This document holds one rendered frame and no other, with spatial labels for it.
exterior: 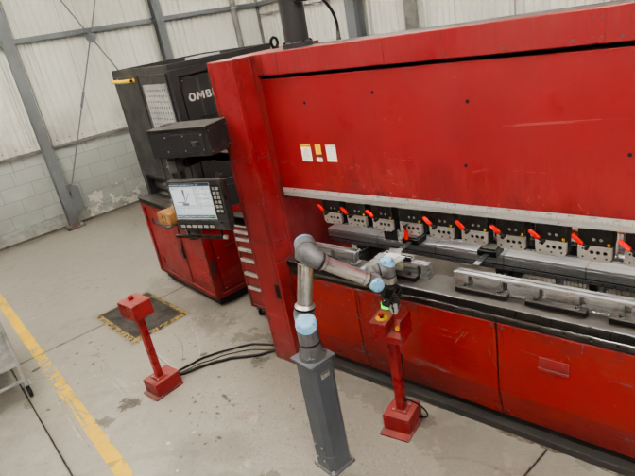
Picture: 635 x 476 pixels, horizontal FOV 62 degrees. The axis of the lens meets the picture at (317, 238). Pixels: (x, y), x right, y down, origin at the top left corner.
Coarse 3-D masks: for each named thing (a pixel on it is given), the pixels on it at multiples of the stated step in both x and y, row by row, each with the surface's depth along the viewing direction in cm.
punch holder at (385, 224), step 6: (372, 210) 330; (378, 210) 327; (384, 210) 324; (390, 210) 321; (396, 210) 324; (378, 216) 329; (384, 216) 326; (390, 216) 323; (396, 216) 325; (378, 222) 330; (384, 222) 327; (390, 222) 324; (396, 222) 327; (378, 228) 332; (384, 228) 330; (390, 228) 326; (396, 228) 328
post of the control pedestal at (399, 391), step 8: (392, 344) 315; (392, 352) 317; (392, 360) 320; (400, 360) 322; (392, 368) 323; (400, 368) 323; (392, 376) 325; (400, 376) 323; (400, 384) 325; (400, 392) 328; (400, 400) 331; (400, 408) 333
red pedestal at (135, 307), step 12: (120, 300) 391; (132, 300) 387; (144, 300) 384; (120, 312) 392; (132, 312) 378; (144, 312) 385; (144, 324) 395; (144, 336) 396; (156, 360) 407; (156, 372) 409; (168, 372) 416; (156, 384) 404; (168, 384) 411; (180, 384) 418; (156, 396) 409
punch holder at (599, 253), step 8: (584, 232) 251; (592, 232) 248; (600, 232) 246; (608, 232) 244; (616, 232) 247; (584, 240) 252; (592, 240) 250; (600, 240) 247; (608, 240) 245; (616, 240) 249; (592, 248) 251; (600, 248) 248; (608, 248) 246; (584, 256) 255; (592, 256) 252; (600, 256) 250; (608, 256) 248
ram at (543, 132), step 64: (448, 64) 261; (512, 64) 241; (576, 64) 225; (320, 128) 331; (384, 128) 300; (448, 128) 275; (512, 128) 253; (576, 128) 235; (384, 192) 319; (448, 192) 290; (512, 192) 266; (576, 192) 246
